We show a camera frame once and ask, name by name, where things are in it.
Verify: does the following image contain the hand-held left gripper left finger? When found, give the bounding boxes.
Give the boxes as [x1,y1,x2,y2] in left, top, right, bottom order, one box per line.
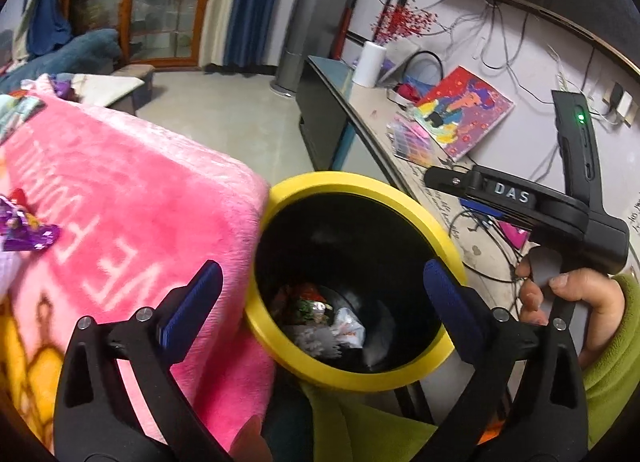
[52,259,236,462]

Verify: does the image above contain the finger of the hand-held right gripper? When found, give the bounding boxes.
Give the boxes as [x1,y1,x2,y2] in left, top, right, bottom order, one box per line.
[457,197,531,233]
[425,165,478,197]

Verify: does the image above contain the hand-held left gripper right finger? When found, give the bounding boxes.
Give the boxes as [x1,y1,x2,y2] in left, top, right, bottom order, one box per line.
[422,258,588,462]

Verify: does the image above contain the yellow rimmed black bin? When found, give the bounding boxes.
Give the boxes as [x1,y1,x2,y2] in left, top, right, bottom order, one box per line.
[244,171,460,393]

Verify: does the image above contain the white orange printed wrapper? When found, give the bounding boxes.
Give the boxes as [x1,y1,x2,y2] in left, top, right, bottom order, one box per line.
[332,308,366,348]

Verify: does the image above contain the red green snack wrapper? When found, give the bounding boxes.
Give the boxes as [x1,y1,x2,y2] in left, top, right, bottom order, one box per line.
[272,283,333,325]

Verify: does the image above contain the purple red candy wrapper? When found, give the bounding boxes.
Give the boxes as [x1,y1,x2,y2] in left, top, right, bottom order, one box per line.
[0,188,32,235]

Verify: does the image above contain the person's right forearm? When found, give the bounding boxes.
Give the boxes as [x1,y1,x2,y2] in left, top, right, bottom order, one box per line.
[575,272,640,448]

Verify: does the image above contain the person's right hand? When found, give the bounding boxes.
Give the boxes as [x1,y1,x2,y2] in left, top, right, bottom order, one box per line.
[515,252,628,358]

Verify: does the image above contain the colourful bead box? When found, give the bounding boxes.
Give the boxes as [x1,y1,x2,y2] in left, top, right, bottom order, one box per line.
[387,114,436,170]

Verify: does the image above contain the colourful painting canvas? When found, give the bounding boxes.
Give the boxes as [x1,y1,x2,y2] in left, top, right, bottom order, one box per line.
[410,66,516,163]

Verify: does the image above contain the white power adapter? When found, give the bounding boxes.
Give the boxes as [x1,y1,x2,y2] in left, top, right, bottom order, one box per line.
[602,83,636,125]

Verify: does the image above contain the pink printed blanket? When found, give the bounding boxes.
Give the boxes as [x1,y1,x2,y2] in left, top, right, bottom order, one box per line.
[0,74,271,458]

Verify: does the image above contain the grey leaning board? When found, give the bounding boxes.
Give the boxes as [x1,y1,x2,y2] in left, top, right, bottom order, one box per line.
[377,42,421,87]

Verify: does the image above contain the white paper roll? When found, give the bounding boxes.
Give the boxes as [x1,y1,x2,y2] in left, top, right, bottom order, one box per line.
[352,40,386,88]

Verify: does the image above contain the long television cabinet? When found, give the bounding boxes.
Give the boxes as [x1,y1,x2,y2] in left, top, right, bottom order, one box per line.
[297,56,640,423]

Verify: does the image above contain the green fleece clothing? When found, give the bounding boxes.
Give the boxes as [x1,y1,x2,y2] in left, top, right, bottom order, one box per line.
[300,382,441,462]

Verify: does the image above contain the silver tower air conditioner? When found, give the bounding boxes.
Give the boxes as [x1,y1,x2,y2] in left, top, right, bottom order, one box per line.
[270,0,358,97]

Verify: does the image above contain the white marble coffee table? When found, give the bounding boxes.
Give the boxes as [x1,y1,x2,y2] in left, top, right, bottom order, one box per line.
[72,72,146,110]

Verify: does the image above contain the dark storage stool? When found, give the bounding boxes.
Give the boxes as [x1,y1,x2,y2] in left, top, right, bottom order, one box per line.
[114,63,155,102]

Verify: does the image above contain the purple cloth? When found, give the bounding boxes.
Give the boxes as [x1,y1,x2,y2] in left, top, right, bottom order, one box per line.
[50,74,81,102]

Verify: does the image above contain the light blue floral quilt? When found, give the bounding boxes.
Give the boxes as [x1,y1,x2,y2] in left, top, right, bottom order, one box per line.
[0,92,46,143]

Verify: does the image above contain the blue curtain with beige lining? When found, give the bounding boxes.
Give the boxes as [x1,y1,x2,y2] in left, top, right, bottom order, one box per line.
[200,0,321,75]
[12,0,73,60]

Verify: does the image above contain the black handled basket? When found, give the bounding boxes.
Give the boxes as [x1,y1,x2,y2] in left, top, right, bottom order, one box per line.
[387,50,446,105]

